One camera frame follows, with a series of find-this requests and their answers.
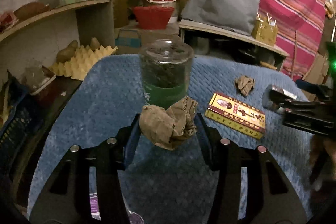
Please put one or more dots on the wooden wall shelf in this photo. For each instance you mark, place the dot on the wooden wall shelf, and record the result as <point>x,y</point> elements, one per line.
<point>57,3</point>

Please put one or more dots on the blue fuzzy table mat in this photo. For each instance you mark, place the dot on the blue fuzzy table mat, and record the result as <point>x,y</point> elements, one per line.
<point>170,186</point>

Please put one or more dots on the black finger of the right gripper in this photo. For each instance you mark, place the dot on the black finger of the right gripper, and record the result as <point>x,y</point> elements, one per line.
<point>314,117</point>

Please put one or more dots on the small crumpled brown paper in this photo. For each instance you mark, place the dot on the small crumpled brown paper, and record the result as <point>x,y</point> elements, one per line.
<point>244,84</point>

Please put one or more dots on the yellow red flat box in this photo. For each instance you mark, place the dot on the yellow red flat box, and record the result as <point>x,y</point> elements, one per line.
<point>236,115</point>

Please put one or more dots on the yellow egg tray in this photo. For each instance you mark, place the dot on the yellow egg tray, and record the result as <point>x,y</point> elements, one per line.
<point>81,63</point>

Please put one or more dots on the purple small packet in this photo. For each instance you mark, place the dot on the purple small packet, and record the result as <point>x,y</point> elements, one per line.
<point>112,209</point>

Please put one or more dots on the brown paper ball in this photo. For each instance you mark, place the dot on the brown paper ball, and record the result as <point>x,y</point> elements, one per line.
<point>169,128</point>

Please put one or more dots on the glass jar green label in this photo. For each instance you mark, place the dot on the glass jar green label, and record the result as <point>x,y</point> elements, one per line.
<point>165,71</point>

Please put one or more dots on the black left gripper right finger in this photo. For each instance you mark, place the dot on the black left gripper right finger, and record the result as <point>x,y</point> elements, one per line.
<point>251,188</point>

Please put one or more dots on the wooden low shelf table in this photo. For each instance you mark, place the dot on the wooden low shelf table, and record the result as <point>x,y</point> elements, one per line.
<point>207,40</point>

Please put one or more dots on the red plastic bowl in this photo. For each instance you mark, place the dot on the red plastic bowl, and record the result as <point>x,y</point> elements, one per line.
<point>152,17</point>

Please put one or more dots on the grey cushion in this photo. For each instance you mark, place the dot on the grey cushion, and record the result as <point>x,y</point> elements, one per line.
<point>234,15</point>

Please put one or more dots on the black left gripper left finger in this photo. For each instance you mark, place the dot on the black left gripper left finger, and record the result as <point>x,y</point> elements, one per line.
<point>65,196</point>

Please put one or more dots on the clear jar with brown contents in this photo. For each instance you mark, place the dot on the clear jar with brown contents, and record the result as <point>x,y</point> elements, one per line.
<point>274,97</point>

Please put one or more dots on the yellow chopstick holder box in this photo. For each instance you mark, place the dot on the yellow chopstick holder box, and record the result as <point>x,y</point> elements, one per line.
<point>265,29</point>

